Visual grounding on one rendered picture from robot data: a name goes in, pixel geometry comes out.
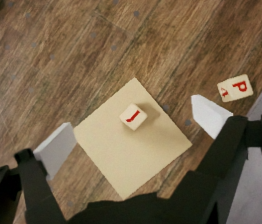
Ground tan letter block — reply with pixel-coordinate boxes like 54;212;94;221
218;74;253;102
120;103;148;131

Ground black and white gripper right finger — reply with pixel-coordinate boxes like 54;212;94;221
145;95;262;224

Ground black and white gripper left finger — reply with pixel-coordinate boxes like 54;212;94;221
0;122;77;224

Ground beige square mat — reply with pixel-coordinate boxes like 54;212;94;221
73;77;192;200

